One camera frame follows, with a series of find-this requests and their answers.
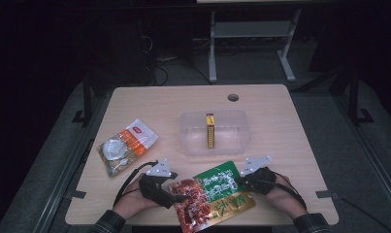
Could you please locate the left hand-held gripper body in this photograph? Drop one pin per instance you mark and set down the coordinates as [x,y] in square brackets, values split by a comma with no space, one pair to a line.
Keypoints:
[154,189]

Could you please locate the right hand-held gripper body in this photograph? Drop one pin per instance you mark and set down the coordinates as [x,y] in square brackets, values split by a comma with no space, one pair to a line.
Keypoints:
[261,181]

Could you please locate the red snack packet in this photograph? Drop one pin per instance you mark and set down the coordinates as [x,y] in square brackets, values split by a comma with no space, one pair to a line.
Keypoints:
[193,208]

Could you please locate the green snack packet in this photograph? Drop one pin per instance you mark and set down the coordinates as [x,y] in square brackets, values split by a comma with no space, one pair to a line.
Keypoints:
[215,184]

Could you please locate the clear plastic container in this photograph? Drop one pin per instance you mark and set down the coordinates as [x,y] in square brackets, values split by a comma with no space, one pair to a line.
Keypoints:
[196,136]

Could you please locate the yellow snack packet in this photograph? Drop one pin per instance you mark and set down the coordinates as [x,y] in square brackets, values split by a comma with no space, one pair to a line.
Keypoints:
[210,132]

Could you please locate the person's left hand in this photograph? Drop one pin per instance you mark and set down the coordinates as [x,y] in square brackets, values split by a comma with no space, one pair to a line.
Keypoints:
[131,202]

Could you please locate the person's right hand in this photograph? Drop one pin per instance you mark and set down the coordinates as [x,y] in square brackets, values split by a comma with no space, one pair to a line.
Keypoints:
[285,197]

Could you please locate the orange white snack packet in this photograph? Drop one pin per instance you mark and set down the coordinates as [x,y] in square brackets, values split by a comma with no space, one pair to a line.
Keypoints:
[135,139]

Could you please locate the black tape strip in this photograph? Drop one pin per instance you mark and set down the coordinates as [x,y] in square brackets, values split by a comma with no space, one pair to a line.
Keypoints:
[325,194]
[76,194]

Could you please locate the black metal stand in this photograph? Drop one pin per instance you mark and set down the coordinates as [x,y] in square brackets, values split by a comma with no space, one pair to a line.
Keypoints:
[87,97]
[353,97]

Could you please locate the metal floor rail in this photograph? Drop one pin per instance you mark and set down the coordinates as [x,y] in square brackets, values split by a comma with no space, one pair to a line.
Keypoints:
[371,152]
[63,181]

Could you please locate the white metal table frame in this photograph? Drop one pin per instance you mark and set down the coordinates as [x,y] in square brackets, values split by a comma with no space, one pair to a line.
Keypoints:
[212,48]

